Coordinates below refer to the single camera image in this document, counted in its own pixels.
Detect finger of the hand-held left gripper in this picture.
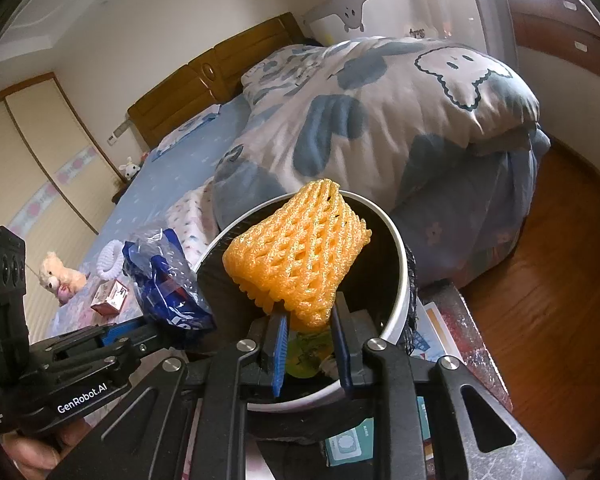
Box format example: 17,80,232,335
102,319,192,378

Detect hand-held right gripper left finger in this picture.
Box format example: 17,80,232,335
47,309,289,480

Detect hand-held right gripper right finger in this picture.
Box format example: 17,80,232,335
329,293,567,480

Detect dark blue plastic bag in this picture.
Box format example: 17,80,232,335
122,228,217,335

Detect white round trash bin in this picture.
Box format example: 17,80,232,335
194,186,420,412

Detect orange foam fruit net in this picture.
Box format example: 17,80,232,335
222,178,374,334

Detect person's left hand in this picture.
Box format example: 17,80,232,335
0,417,92,480

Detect cream teddy bear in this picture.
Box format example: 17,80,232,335
38,252,89,307

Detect small red and white box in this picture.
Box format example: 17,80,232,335
89,279,131,317

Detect teal printed box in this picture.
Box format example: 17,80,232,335
324,426,377,468

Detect white foam fruit net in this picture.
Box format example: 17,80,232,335
97,239,127,279

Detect black bin liner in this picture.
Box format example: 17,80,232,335
404,246,422,357

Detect white and orange leaflet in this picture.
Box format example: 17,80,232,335
414,301,464,364

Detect dark red stool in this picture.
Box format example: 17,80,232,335
414,279,514,412

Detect cream sliding door wardrobe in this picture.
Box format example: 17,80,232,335
0,72,117,347

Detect light blue bed sheet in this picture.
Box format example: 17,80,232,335
44,94,255,343

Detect small white bunny toy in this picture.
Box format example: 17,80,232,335
118,156,142,182

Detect blue printed pillow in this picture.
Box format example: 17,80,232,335
151,109,222,157

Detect grey blue printed duvet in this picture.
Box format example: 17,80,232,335
211,36,552,293

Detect brown wooden headboard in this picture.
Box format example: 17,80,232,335
126,12,307,152

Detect brown wooden drawer cabinet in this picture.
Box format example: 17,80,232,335
506,0,600,62

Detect white wall controller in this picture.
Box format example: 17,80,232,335
107,121,132,147

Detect white crib rail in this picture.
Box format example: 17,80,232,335
301,0,487,50

